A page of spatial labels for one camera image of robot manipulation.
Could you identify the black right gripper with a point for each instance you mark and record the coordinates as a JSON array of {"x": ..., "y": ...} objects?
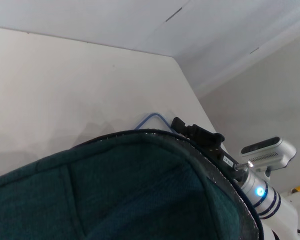
[{"x": 212, "y": 145}]

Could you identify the clear lunch box blue rim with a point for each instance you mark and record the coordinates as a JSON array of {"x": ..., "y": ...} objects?
[{"x": 150, "y": 116}]

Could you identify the dark teal lunch bag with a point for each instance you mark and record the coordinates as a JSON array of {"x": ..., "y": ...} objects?
[{"x": 115, "y": 190}]

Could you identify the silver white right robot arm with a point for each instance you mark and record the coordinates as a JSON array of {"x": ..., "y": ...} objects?
[{"x": 285, "y": 212}]

